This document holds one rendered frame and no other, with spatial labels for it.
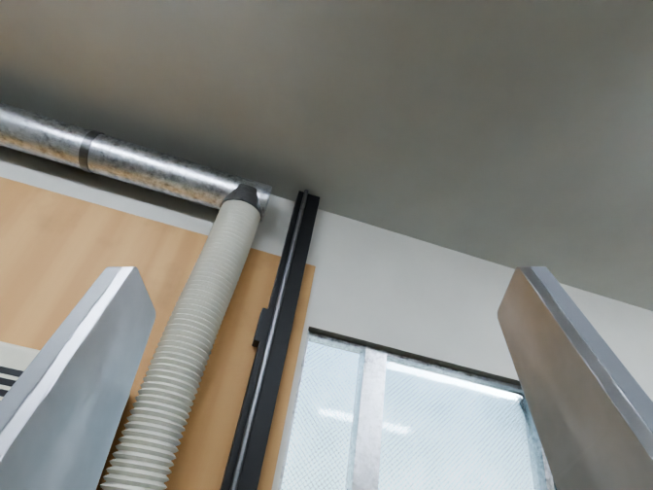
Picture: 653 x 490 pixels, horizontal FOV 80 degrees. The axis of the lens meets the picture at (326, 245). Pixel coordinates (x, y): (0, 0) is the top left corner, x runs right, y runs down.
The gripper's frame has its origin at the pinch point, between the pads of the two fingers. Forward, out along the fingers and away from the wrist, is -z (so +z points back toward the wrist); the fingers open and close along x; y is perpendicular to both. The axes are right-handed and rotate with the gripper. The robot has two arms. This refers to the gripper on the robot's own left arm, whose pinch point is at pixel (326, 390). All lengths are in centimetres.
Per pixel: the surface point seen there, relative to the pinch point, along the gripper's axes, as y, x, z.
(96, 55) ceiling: -27, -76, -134
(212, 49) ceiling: -24, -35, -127
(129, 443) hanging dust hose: -92, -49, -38
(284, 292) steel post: -95, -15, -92
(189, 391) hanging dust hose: -93, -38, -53
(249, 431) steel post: -105, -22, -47
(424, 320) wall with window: -119, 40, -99
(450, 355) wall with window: -125, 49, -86
